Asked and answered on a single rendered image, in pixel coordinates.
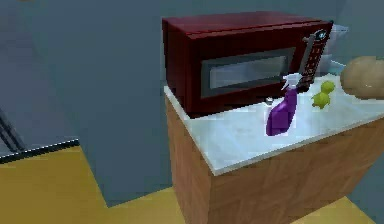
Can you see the dark red microwave oven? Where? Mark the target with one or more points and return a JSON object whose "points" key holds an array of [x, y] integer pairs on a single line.
{"points": [[233, 40]]}

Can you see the purple spray bottle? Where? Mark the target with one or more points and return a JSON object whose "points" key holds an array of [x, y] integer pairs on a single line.
{"points": [[281, 115]]}

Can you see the wooden counter with white top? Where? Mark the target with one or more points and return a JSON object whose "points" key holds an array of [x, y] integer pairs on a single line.
{"points": [[266, 180]]}

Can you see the grey fridge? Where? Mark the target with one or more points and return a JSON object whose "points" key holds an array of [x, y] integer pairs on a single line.
{"points": [[23, 83]]}

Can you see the tan bread loaf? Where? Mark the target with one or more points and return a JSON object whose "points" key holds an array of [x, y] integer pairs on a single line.
{"points": [[363, 78]]}

